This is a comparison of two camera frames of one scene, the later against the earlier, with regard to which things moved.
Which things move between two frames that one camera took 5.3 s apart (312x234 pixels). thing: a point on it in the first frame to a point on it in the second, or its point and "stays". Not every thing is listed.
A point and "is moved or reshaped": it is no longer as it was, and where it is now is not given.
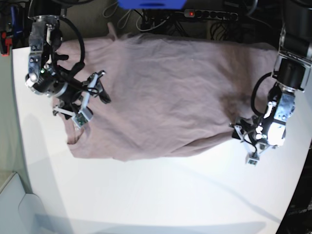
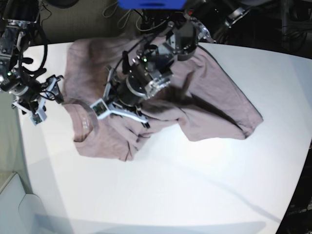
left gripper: x=78 y=100 to x=31 y=100
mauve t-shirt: x=167 y=93 is moved or reshaped
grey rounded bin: x=20 y=213 stays
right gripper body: x=244 y=130 to x=124 y=96
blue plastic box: x=152 y=4 stays
